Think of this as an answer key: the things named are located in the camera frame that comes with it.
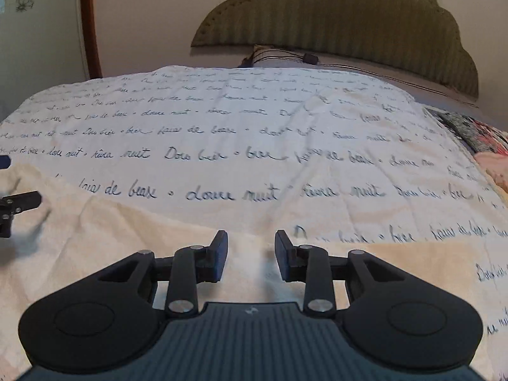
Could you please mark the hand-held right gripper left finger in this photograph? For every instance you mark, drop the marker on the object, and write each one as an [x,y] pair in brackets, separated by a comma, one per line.
[220,254]

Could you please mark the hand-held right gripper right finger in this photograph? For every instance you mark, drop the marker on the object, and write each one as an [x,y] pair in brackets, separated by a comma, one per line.
[282,254]

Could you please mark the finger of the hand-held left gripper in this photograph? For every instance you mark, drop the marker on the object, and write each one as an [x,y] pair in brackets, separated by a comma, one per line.
[4,162]
[24,201]

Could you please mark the cream towel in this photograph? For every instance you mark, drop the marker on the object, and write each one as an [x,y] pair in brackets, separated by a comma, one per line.
[99,238]

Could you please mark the white floral patterned door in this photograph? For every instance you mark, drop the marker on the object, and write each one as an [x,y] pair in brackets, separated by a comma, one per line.
[39,47]

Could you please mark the white script printed blanket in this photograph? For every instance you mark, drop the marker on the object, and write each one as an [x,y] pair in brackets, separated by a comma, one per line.
[238,107]

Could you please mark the floral patterned cloth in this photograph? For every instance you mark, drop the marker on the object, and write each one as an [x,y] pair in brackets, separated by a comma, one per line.
[472,131]

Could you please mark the olive green padded headboard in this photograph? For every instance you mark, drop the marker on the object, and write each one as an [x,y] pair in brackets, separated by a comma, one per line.
[337,16]

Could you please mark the brown wooden door frame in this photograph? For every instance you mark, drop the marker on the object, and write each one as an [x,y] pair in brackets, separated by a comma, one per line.
[90,24]

